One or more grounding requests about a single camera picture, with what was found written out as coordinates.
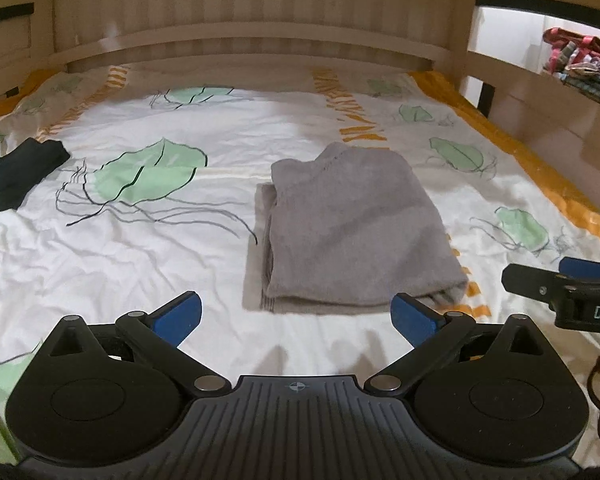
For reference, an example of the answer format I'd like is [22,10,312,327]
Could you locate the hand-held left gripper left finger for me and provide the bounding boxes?
[40,291,233,396]

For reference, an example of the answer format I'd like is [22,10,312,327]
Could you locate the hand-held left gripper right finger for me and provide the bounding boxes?
[364,294,556,396]

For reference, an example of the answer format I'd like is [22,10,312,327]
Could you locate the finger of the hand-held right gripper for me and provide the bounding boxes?
[560,256,600,283]
[501,263,572,307]

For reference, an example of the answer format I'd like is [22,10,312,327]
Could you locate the grey knit hoodie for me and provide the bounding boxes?
[243,141,470,316]

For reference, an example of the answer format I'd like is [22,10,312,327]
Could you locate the pile of colourful clothes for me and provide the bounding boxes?
[541,27,600,108]

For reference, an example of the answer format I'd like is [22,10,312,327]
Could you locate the white leaf-print duvet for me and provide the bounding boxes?
[0,64,600,480]

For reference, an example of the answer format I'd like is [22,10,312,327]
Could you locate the black folded garment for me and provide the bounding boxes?
[0,140,72,213]

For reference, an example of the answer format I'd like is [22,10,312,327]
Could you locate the wooden bed frame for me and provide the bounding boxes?
[0,0,600,161]

